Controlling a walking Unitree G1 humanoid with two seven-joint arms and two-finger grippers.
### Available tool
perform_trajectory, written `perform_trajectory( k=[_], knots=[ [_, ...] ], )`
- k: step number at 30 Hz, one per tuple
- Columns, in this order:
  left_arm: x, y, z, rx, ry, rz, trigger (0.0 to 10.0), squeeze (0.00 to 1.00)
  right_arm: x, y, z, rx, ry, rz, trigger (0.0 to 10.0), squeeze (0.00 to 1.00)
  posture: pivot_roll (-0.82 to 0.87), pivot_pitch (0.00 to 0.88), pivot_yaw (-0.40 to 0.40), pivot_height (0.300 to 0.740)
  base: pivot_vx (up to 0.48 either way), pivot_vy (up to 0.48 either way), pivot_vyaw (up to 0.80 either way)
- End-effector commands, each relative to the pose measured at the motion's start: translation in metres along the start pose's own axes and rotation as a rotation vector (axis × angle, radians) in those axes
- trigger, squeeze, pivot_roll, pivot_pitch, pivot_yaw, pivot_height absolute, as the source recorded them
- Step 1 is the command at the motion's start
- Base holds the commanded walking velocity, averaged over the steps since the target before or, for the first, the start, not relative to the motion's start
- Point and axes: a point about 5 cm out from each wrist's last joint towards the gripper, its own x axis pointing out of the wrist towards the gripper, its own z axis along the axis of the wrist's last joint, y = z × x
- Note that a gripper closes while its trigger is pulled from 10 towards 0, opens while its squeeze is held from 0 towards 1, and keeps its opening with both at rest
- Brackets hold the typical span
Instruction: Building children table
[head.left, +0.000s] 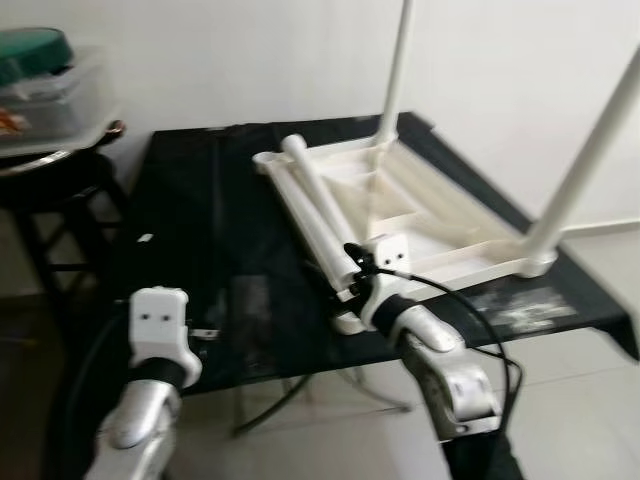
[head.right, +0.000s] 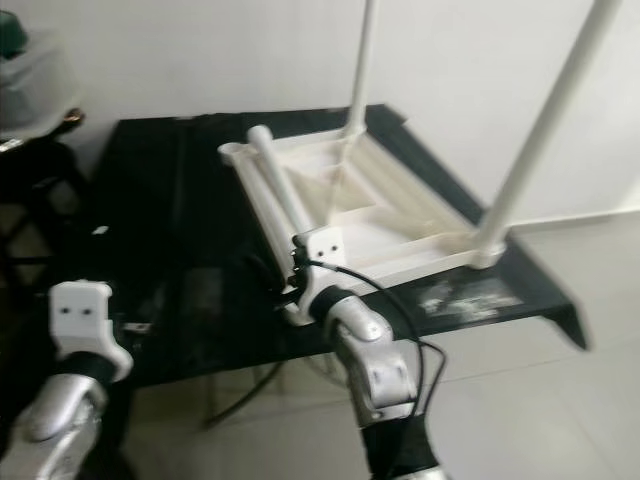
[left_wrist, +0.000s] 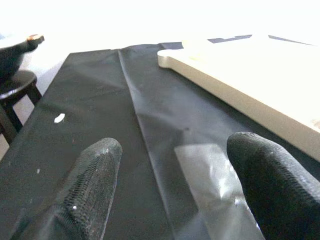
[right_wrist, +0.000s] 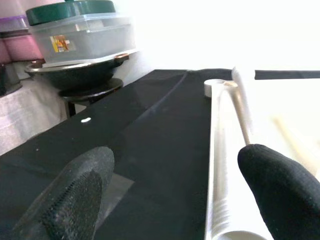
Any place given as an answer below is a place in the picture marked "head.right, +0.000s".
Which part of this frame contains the clear crumpled tape patch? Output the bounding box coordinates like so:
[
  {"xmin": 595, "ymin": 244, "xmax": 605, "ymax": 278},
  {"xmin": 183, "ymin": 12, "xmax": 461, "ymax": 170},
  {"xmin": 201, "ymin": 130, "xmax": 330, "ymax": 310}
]
[{"xmin": 420, "ymin": 275, "xmax": 526, "ymax": 321}]

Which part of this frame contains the clear plastic storage container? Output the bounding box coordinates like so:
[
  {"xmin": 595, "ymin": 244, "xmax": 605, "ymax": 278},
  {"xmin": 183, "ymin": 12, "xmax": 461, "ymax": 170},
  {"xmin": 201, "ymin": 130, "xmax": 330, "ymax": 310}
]
[{"xmin": 0, "ymin": 45, "xmax": 83, "ymax": 141}]

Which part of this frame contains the green pot lid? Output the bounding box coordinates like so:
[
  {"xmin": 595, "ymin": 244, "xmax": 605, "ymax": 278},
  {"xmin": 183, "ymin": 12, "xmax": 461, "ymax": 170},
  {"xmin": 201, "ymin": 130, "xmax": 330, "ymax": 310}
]
[{"xmin": 0, "ymin": 10, "xmax": 29, "ymax": 59}]

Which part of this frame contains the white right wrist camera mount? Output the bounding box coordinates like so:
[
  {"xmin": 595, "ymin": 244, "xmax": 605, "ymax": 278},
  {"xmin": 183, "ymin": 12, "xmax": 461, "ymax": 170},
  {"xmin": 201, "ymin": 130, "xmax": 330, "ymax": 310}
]
[{"xmin": 285, "ymin": 225, "xmax": 349, "ymax": 321}]

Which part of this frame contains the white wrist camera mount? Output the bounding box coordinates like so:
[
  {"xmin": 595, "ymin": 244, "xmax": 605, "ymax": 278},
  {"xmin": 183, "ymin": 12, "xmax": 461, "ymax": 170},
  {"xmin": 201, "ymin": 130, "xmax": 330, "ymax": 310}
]
[
  {"xmin": 52, "ymin": 280, "xmax": 133, "ymax": 383},
  {"xmin": 285, "ymin": 225, "xmax": 349, "ymax": 321}
]

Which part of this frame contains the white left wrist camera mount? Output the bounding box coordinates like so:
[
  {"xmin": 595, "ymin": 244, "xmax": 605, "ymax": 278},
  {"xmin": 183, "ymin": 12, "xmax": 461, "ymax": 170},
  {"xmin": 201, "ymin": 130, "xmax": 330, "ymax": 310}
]
[{"xmin": 52, "ymin": 280, "xmax": 133, "ymax": 383}]

